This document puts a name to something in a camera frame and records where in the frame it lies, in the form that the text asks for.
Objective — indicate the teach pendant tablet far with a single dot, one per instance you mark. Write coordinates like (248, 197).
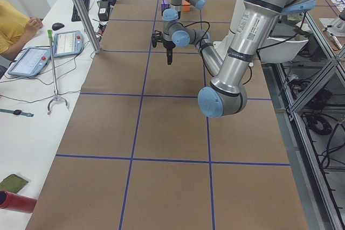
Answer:
(67, 43)

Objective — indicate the red cylinder bottle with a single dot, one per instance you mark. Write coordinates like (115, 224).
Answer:
(14, 202)

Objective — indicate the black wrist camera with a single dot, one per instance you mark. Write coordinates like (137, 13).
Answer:
(156, 37)

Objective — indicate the olive green pouch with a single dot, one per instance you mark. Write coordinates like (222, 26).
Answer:
(13, 183)

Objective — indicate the black computer mouse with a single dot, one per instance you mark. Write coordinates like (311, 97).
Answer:
(57, 26)

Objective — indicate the smartwatch with green band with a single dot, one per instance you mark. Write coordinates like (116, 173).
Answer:
(16, 112)

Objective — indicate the black power adapter box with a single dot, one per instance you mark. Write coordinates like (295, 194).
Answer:
(104, 9)

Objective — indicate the orange block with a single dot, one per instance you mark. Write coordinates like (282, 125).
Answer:
(185, 6)

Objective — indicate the teach pendant tablet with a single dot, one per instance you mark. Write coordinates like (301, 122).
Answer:
(31, 62)
(67, 43)

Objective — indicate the person in yellow shirt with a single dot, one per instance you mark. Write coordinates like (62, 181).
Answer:
(16, 30)

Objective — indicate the purple block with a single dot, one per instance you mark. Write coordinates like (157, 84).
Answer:
(165, 4)

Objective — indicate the teach pendant tablet near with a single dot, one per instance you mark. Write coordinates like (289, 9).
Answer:
(31, 62)

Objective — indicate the aluminium frame post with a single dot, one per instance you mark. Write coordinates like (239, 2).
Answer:
(83, 14)

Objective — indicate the green handled reacher grabber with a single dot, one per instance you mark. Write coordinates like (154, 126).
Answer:
(56, 97)

